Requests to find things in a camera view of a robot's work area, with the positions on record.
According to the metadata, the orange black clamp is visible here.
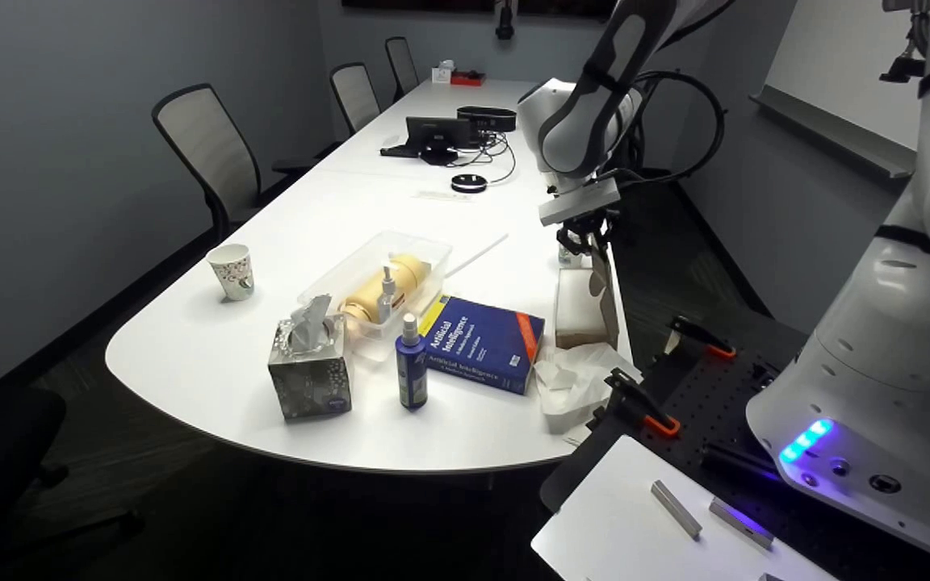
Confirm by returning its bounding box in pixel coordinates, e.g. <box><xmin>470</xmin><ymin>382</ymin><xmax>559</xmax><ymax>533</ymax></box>
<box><xmin>605</xmin><ymin>368</ymin><xmax>682</xmax><ymax>438</ymax></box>
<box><xmin>661</xmin><ymin>316</ymin><xmax>738</xmax><ymax>362</ymax></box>

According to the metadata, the wall mounted whiteboard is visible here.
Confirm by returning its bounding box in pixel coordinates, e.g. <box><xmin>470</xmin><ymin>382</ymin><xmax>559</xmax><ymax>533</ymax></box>
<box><xmin>754</xmin><ymin>0</ymin><xmax>919</xmax><ymax>182</ymax></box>

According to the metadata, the white clipboard sheet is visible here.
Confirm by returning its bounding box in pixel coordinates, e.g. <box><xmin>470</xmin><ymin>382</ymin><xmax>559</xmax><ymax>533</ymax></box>
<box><xmin>531</xmin><ymin>435</ymin><xmax>832</xmax><ymax>581</ymax></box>

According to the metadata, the grey tissue box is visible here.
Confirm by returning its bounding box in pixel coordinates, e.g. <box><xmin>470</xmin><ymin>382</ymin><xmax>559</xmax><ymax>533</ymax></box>
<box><xmin>269</xmin><ymin>293</ymin><xmax>351</xmax><ymax>423</ymax></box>

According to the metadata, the middle mesh office chair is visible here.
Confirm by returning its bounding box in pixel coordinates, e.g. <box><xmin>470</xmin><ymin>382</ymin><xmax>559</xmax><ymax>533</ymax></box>
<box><xmin>328</xmin><ymin>62</ymin><xmax>382</xmax><ymax>134</ymax></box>

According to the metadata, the right mesh office chair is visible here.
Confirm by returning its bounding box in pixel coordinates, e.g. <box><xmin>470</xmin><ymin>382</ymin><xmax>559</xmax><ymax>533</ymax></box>
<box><xmin>383</xmin><ymin>36</ymin><xmax>420</xmax><ymax>95</ymax></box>

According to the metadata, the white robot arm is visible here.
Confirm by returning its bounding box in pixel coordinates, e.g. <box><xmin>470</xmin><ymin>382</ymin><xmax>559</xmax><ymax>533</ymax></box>
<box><xmin>516</xmin><ymin>0</ymin><xmax>930</xmax><ymax>551</ymax></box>

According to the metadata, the black power adapter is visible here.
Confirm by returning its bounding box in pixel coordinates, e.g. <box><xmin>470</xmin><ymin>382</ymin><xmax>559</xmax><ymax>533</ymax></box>
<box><xmin>456</xmin><ymin>106</ymin><xmax>516</xmax><ymax>134</ymax></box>

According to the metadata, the blue spray bottle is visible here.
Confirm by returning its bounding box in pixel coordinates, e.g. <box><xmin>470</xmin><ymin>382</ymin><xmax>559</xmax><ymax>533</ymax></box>
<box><xmin>393</xmin><ymin>313</ymin><xmax>426</xmax><ymax>411</ymax></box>

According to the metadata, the black cable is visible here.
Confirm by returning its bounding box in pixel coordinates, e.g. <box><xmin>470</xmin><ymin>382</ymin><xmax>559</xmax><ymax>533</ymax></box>
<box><xmin>452</xmin><ymin>137</ymin><xmax>524</xmax><ymax>188</ymax></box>

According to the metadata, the left mesh office chair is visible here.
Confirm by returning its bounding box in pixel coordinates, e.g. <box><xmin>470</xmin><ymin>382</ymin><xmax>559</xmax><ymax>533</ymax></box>
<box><xmin>152</xmin><ymin>83</ymin><xmax>310</xmax><ymax>239</ymax></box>

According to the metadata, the blue hardcover book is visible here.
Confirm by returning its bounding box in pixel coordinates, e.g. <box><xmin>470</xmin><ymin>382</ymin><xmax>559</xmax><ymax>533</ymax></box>
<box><xmin>420</xmin><ymin>293</ymin><xmax>542</xmax><ymax>395</ymax></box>

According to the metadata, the small clear pump bottle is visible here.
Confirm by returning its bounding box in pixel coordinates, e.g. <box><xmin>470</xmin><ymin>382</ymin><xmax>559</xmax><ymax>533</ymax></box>
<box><xmin>379</xmin><ymin>266</ymin><xmax>398</xmax><ymax>324</ymax></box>

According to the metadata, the crumpled white tissue paper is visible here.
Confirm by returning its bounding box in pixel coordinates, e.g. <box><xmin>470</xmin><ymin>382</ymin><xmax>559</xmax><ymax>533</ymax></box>
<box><xmin>532</xmin><ymin>341</ymin><xmax>643</xmax><ymax>435</ymax></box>

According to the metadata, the mesh office chair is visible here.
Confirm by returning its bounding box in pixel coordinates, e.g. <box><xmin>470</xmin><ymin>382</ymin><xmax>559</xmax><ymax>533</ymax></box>
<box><xmin>383</xmin><ymin>36</ymin><xmax>420</xmax><ymax>95</ymax></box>
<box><xmin>328</xmin><ymin>62</ymin><xmax>382</xmax><ymax>134</ymax></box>
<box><xmin>152</xmin><ymin>83</ymin><xmax>310</xmax><ymax>239</ymax></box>

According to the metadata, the black conference phone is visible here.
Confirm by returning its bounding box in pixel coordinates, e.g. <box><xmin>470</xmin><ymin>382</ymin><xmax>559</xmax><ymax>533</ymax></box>
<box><xmin>383</xmin><ymin>117</ymin><xmax>485</xmax><ymax>166</ymax></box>

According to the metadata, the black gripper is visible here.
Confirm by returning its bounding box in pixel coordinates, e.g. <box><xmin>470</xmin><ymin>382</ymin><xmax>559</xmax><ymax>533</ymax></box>
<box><xmin>538</xmin><ymin>177</ymin><xmax>619</xmax><ymax>256</ymax></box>

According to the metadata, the round black speakerphone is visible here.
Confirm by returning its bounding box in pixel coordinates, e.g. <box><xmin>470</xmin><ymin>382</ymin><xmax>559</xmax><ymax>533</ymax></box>
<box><xmin>452</xmin><ymin>176</ymin><xmax>486</xmax><ymax>194</ymax></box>

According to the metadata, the small paper cup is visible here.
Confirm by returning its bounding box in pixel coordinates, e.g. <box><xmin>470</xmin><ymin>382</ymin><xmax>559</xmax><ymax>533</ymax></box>
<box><xmin>206</xmin><ymin>242</ymin><xmax>254</xmax><ymax>305</ymax></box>

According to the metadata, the yellow sponge roll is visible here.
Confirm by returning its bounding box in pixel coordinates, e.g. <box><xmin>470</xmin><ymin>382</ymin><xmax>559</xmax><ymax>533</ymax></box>
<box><xmin>343</xmin><ymin>256</ymin><xmax>428</xmax><ymax>324</ymax></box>

